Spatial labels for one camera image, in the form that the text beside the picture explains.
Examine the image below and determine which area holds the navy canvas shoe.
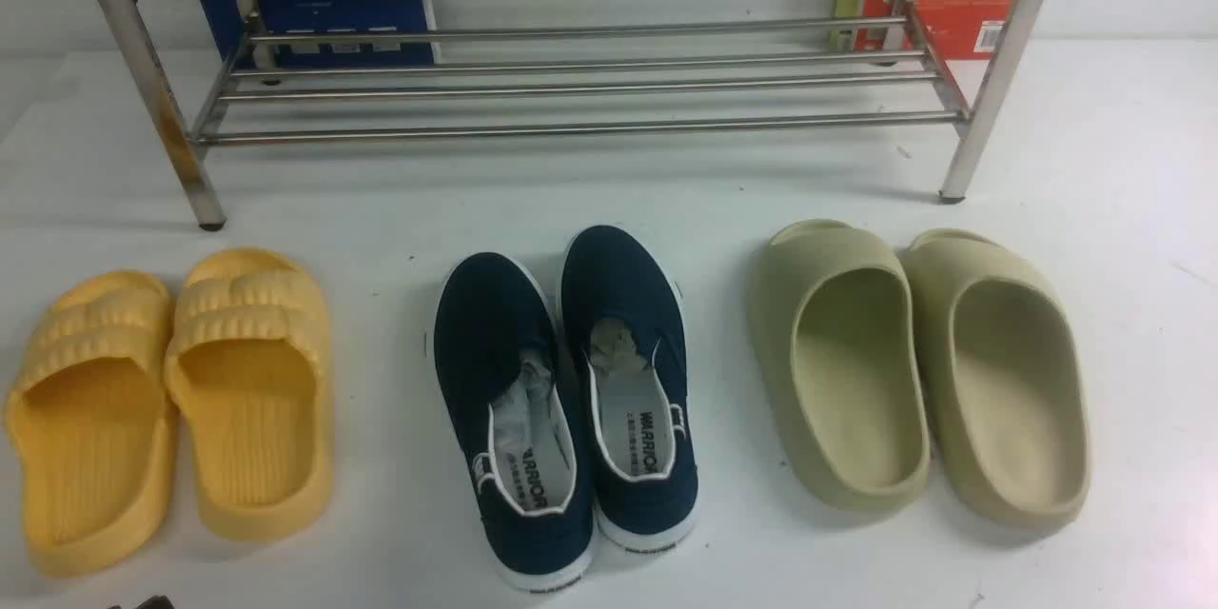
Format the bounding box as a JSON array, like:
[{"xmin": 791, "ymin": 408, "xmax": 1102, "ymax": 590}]
[
  {"xmin": 430, "ymin": 252, "xmax": 596, "ymax": 596},
  {"xmin": 557, "ymin": 225, "xmax": 699, "ymax": 555}
]

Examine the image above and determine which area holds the blue box behind rack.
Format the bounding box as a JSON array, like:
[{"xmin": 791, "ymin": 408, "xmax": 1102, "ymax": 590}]
[{"xmin": 199, "ymin": 0, "xmax": 440, "ymax": 69}]

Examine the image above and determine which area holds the stainless steel shoe rack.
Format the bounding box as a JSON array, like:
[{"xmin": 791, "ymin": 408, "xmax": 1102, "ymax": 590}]
[{"xmin": 96, "ymin": 0, "xmax": 1045, "ymax": 231}]

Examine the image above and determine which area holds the left olive foam slipper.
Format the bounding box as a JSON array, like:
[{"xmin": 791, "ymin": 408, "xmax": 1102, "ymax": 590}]
[{"xmin": 747, "ymin": 220, "xmax": 931, "ymax": 516}]

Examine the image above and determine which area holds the olive foam slipper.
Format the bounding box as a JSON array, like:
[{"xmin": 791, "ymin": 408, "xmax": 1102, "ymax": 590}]
[
  {"xmin": 747, "ymin": 220, "xmax": 931, "ymax": 516},
  {"xmin": 901, "ymin": 228, "xmax": 1091, "ymax": 532}
]

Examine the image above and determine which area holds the right yellow slipper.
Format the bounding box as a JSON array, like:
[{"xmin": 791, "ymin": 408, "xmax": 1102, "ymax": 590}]
[{"xmin": 164, "ymin": 247, "xmax": 335, "ymax": 543}]

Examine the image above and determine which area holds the yellow slipper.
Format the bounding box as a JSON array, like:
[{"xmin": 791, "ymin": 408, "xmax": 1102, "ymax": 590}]
[
  {"xmin": 4, "ymin": 270, "xmax": 178, "ymax": 579},
  {"xmin": 164, "ymin": 247, "xmax": 335, "ymax": 543}
]

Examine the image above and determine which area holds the right olive foam slipper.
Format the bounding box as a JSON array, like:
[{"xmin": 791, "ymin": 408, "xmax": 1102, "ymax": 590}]
[{"xmin": 901, "ymin": 228, "xmax": 1091, "ymax": 532}]

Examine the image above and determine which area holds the left yellow slipper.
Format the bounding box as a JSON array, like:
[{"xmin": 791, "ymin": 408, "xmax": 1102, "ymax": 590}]
[{"xmin": 4, "ymin": 270, "xmax": 178, "ymax": 579}]

